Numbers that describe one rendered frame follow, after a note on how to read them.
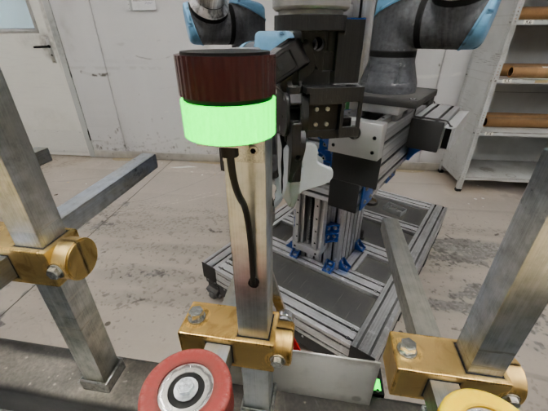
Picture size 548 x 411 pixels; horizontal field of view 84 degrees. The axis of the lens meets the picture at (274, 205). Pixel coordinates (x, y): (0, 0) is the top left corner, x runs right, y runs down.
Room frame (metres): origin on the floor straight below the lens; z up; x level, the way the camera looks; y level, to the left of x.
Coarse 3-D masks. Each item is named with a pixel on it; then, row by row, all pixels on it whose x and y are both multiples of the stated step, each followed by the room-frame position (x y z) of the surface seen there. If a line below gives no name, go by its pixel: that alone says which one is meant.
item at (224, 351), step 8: (272, 208) 0.55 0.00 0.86; (272, 216) 0.53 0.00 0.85; (272, 224) 0.53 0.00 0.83; (232, 280) 0.34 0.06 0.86; (232, 288) 0.32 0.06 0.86; (232, 296) 0.31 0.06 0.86; (224, 304) 0.29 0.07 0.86; (232, 304) 0.29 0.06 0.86; (208, 344) 0.23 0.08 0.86; (216, 344) 0.23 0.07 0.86; (216, 352) 0.22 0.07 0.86; (224, 352) 0.22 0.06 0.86; (224, 360) 0.21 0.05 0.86
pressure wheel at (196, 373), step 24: (168, 360) 0.18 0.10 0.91; (192, 360) 0.18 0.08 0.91; (216, 360) 0.18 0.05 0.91; (144, 384) 0.16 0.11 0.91; (168, 384) 0.16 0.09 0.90; (192, 384) 0.15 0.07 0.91; (216, 384) 0.16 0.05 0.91; (144, 408) 0.14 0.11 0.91; (168, 408) 0.14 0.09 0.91; (192, 408) 0.14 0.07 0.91; (216, 408) 0.14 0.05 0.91
